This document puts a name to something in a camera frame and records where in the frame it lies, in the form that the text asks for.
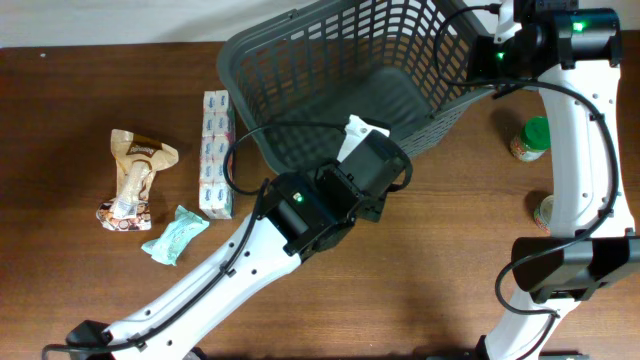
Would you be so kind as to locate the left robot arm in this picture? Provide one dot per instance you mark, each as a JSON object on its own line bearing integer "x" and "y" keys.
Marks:
{"x": 296, "y": 215}

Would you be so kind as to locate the green lid glass jar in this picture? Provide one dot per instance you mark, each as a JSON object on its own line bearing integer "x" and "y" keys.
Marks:
{"x": 532, "y": 141}

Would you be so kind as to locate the tissue pack multipack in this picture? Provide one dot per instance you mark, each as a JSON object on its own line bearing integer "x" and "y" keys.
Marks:
{"x": 215, "y": 195}

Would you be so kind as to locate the grey plastic shopping basket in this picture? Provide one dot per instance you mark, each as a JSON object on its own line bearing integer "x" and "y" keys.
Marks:
{"x": 296, "y": 79}

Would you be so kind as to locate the mint green wrapped packet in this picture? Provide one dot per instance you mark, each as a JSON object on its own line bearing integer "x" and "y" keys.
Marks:
{"x": 178, "y": 234}

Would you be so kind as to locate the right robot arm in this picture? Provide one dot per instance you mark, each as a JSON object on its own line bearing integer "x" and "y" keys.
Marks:
{"x": 572, "y": 57}

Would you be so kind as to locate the silver top tin can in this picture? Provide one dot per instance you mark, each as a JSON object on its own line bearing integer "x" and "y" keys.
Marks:
{"x": 543, "y": 213}

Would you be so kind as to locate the beige brown snack bag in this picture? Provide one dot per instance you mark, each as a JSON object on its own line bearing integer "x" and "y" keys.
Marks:
{"x": 138, "y": 160}

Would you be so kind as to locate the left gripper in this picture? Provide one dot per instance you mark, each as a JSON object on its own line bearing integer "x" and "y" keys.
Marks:
{"x": 376, "y": 207}

